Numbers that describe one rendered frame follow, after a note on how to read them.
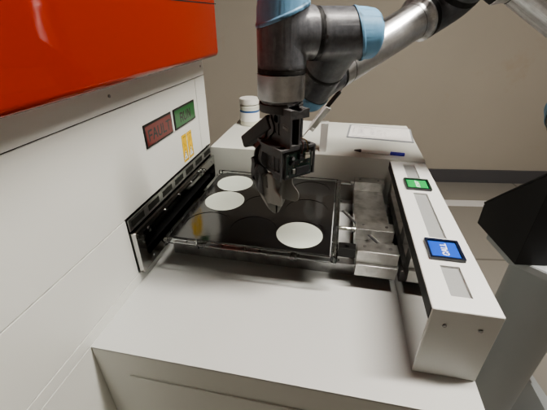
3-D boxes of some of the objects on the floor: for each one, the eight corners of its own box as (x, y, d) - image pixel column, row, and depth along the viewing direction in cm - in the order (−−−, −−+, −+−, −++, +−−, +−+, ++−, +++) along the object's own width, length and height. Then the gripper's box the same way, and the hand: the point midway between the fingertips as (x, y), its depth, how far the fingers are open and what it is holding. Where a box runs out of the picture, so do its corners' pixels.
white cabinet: (166, 531, 97) (89, 350, 56) (250, 295, 179) (243, 152, 139) (394, 596, 86) (501, 429, 46) (372, 313, 168) (403, 163, 128)
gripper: (275, 111, 47) (274, 234, 58) (323, 104, 52) (314, 220, 62) (245, 101, 54) (249, 214, 64) (290, 95, 58) (287, 201, 68)
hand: (273, 205), depth 64 cm, fingers closed
